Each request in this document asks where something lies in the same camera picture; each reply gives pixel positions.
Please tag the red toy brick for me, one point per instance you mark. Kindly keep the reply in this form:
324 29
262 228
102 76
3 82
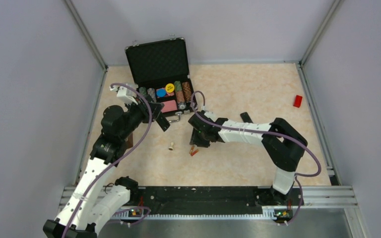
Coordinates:
298 101

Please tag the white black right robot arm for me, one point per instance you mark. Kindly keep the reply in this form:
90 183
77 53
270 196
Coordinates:
282 142

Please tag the blue poker chip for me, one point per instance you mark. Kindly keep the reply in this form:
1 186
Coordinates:
160 93

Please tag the cream chess pawn left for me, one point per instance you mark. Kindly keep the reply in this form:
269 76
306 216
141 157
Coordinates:
171 147

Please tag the yellow poker chip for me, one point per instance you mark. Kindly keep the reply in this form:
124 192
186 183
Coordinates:
170 88

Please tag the brown wooden card holder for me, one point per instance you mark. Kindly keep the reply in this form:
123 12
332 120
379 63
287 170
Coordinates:
129 141

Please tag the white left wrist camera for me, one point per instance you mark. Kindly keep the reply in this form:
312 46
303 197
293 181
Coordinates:
126 95

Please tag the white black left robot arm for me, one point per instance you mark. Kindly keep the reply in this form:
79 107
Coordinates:
84 216

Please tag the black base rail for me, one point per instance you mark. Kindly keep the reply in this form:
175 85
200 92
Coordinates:
208 202

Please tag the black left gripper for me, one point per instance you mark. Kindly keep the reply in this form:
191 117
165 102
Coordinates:
143 107

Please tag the black poker chip case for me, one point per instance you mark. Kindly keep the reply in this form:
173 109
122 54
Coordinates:
155 64

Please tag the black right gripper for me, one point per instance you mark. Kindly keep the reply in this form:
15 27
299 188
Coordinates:
196 141

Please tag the slim black remote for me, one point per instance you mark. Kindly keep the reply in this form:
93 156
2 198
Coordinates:
246 117

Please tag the black remote with buttons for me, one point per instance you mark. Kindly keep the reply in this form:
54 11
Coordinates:
162 122

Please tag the pink playing card deck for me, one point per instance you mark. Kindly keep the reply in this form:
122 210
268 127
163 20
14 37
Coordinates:
169 106

